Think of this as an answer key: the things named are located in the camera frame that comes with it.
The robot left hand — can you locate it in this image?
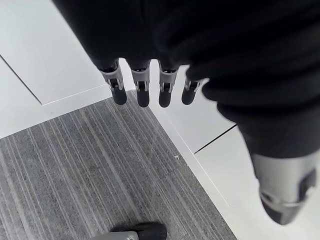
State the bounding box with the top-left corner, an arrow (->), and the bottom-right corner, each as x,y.
51,0 -> 320,226

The white cabinet door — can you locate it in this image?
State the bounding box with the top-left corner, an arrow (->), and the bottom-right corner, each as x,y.
0,0 -> 112,105
194,124 -> 320,240
147,63 -> 237,154
0,55 -> 43,121

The white cabinet plinth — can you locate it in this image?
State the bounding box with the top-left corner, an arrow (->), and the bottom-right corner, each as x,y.
147,104 -> 240,240
0,84 -> 137,140

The robot left dark foot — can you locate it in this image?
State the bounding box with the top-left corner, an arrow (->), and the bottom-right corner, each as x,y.
109,221 -> 168,240

